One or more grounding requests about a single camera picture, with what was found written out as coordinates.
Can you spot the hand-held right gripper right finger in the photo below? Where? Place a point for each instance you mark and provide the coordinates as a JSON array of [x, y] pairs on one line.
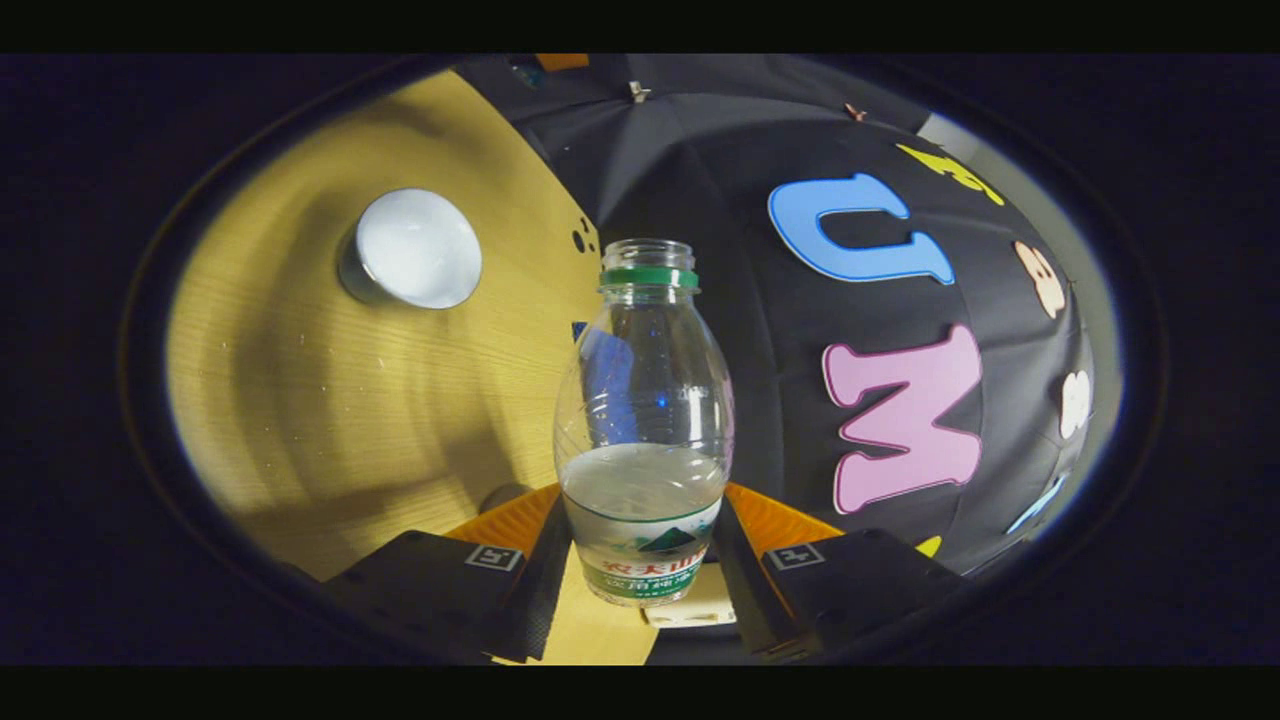
[[745, 590]]

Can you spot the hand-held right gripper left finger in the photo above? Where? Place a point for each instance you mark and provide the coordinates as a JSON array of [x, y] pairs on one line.
[[535, 590]]

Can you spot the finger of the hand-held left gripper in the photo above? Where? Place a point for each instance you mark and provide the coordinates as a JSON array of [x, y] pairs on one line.
[[560, 61]]

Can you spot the dark teal teacup lid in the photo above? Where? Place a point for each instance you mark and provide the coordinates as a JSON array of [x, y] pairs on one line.
[[527, 73]]

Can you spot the clear plastic water bottle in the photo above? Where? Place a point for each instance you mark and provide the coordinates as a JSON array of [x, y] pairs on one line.
[[645, 480]]

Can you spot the white teacup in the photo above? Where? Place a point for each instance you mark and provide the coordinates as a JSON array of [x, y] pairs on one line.
[[415, 250]]

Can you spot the white backdrop clip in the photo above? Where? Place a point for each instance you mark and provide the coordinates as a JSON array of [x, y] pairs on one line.
[[638, 92]]

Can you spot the pink backdrop clip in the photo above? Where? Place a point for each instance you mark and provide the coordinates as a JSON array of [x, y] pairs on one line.
[[853, 110]]

